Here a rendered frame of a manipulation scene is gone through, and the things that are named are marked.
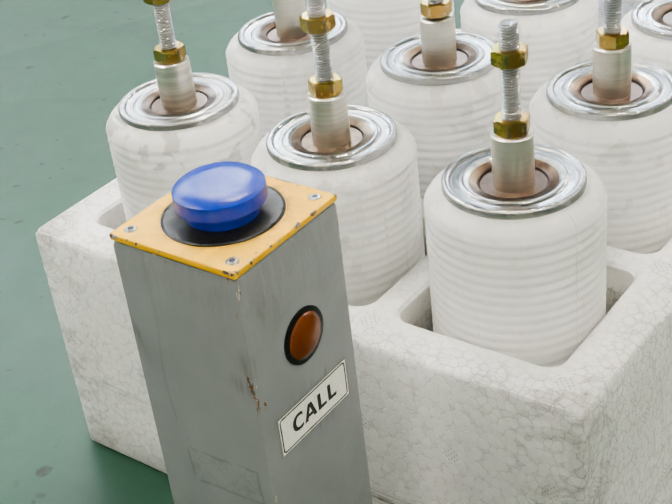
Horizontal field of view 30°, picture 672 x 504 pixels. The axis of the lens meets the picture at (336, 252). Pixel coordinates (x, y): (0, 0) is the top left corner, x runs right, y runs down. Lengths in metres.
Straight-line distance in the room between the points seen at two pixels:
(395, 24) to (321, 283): 0.41
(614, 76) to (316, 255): 0.27
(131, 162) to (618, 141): 0.29
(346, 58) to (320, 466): 0.34
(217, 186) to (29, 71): 1.05
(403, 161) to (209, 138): 0.13
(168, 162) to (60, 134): 0.63
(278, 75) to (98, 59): 0.74
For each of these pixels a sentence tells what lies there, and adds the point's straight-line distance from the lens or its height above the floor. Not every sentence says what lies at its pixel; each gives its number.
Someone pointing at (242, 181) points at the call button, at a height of 0.33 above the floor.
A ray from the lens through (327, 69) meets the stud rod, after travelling 0.70.
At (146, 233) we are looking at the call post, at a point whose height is 0.31.
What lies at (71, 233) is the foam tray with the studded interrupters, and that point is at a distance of 0.82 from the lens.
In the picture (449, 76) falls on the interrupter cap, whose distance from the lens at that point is 0.78.
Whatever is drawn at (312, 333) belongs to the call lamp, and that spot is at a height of 0.26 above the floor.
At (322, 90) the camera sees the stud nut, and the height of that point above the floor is 0.29.
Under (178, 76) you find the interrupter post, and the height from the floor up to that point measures 0.27.
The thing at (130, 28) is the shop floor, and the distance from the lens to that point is 1.63.
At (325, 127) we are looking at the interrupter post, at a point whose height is 0.26.
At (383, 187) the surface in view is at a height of 0.24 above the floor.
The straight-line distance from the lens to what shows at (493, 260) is 0.64.
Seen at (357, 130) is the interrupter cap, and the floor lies 0.25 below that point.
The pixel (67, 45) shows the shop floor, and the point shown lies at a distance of 1.62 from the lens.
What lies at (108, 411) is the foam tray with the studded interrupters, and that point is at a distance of 0.89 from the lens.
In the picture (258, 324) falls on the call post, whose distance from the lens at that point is 0.51.
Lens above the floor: 0.58
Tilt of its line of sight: 32 degrees down
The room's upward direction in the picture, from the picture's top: 7 degrees counter-clockwise
